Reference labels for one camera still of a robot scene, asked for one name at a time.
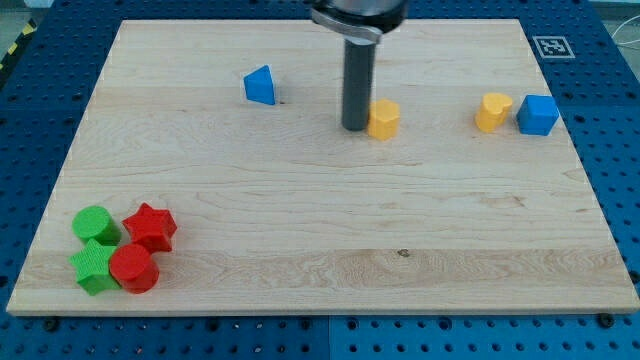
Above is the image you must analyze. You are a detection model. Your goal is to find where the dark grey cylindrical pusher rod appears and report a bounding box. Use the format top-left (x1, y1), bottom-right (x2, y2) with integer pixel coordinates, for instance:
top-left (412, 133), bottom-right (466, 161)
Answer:
top-left (341, 38), bottom-right (376, 131)

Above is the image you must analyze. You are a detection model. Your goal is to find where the black and silver robot flange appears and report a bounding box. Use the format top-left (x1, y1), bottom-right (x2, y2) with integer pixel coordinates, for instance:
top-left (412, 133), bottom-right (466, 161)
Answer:
top-left (310, 0), bottom-right (409, 44)

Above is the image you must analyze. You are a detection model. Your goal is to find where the yellow hexagon block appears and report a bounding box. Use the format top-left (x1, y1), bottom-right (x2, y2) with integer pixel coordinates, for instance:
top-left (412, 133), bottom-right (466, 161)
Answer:
top-left (367, 98), bottom-right (400, 141)

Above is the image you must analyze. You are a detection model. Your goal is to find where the yellow heart block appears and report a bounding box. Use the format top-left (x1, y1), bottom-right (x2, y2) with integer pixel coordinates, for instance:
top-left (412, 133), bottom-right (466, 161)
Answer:
top-left (474, 92), bottom-right (513, 133)

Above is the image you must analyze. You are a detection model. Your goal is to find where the blue triangle block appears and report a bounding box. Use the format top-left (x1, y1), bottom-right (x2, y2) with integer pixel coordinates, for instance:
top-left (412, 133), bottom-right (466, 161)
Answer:
top-left (243, 65), bottom-right (276, 105)

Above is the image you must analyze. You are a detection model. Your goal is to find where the white fiducial marker tag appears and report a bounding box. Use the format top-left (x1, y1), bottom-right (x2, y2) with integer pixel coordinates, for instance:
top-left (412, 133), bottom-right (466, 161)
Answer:
top-left (533, 35), bottom-right (575, 59)

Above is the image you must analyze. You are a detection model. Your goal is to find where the wooden board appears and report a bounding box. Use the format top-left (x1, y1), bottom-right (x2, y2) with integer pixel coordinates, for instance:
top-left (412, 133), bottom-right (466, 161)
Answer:
top-left (7, 19), bottom-right (639, 316)

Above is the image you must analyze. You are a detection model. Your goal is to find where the blue cube block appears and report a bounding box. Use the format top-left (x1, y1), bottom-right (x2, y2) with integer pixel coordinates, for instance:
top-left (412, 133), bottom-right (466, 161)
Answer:
top-left (516, 94), bottom-right (559, 136)

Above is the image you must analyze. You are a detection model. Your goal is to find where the red star block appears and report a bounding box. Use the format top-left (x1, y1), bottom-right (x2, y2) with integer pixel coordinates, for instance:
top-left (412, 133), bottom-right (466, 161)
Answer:
top-left (122, 203), bottom-right (178, 253)

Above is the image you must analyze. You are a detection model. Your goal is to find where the red cylinder block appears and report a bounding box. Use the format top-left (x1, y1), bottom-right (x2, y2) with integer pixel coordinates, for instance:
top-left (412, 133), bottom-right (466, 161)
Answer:
top-left (109, 244), bottom-right (159, 294)

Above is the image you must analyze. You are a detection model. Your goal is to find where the green cylinder block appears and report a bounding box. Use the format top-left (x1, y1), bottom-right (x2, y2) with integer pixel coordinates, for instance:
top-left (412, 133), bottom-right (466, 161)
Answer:
top-left (71, 205), bottom-right (122, 246)

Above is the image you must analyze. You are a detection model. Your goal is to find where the yellow black hazard tape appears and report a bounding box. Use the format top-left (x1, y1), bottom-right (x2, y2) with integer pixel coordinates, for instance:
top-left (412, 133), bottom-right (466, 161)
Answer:
top-left (1, 18), bottom-right (38, 74)

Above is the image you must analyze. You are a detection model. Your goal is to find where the green star block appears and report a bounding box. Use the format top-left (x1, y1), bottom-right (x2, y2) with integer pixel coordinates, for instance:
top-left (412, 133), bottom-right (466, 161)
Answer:
top-left (69, 239), bottom-right (121, 296)

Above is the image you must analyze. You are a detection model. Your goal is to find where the white cable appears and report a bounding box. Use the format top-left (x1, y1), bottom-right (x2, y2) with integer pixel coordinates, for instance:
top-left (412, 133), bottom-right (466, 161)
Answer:
top-left (610, 13), bottom-right (640, 51)

